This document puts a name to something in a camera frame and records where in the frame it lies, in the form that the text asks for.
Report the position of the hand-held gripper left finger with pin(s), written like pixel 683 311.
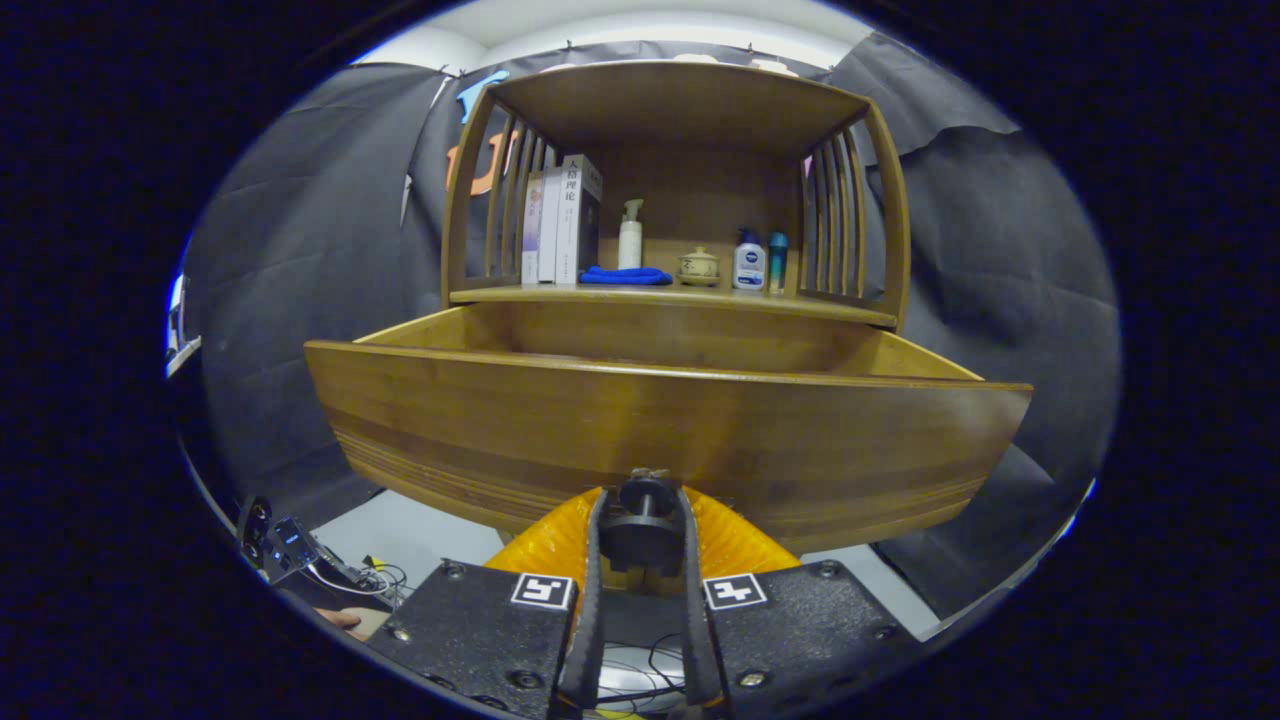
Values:
pixel 593 620

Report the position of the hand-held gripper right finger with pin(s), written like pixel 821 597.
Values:
pixel 697 630

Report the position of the black drawer knob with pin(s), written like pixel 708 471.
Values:
pixel 642 540

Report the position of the wooden drawer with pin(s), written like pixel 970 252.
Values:
pixel 650 420

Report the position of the wooden countertop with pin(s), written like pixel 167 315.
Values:
pixel 700 298

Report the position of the wooden cabinet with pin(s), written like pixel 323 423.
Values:
pixel 680 100

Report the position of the black electronic box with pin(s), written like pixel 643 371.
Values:
pixel 280 545

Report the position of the blue folded cloth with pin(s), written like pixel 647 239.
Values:
pixel 625 276

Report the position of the beige lidded ceramic teacup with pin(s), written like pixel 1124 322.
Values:
pixel 698 267

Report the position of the white lotion bottle blue cap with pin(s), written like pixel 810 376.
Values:
pixel 749 265

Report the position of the slim teal bottle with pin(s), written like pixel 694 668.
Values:
pixel 777 262

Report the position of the white pump bottle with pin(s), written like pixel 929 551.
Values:
pixel 630 245

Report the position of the thin white book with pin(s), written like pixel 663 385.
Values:
pixel 550 230

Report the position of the thin pale purple book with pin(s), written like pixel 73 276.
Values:
pixel 531 230

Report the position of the thick grey book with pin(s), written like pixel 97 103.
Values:
pixel 575 225

